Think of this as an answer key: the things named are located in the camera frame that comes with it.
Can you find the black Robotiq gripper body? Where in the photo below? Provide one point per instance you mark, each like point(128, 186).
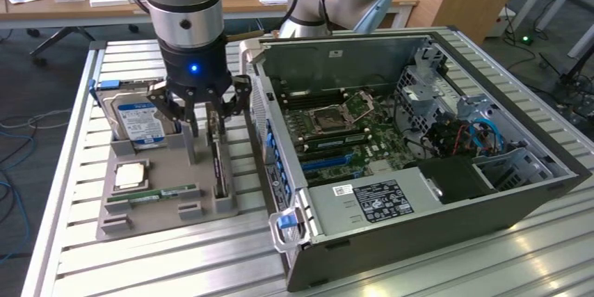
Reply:
point(194, 67)

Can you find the black graphics card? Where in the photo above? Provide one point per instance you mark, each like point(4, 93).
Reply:
point(217, 165)

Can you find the hard disk with blue rails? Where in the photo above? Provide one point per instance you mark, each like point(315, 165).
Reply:
point(129, 119)

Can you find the CPU socket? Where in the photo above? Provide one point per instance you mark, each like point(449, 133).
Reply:
point(327, 119)

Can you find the silver CPU chip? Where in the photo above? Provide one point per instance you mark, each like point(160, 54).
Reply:
point(129, 175)

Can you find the metal socket cover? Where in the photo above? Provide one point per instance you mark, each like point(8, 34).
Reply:
point(359, 105)

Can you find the blue expansion slot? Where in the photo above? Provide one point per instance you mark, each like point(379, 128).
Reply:
point(324, 164)

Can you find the green RAM stick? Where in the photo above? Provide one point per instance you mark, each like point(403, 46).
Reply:
point(152, 194)

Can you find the black chair base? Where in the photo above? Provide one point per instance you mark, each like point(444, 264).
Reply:
point(57, 38)

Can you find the green motherboard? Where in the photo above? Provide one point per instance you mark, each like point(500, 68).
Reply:
point(384, 137)

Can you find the grey parts rack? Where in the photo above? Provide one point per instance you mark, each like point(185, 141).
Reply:
point(152, 222)

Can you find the silver chipset heatsink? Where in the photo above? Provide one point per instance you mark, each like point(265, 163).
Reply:
point(380, 168)

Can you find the blue case latch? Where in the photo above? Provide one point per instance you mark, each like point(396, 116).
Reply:
point(284, 222)

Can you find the tall metal disk bay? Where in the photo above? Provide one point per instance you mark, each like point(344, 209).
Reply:
point(417, 102)

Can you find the grey power supply unit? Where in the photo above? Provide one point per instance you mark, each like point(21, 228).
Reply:
point(333, 213)

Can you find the dark grey PC case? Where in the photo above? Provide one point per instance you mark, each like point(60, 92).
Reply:
point(417, 241)

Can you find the white electrical box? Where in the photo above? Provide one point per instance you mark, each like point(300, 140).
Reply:
point(500, 24)

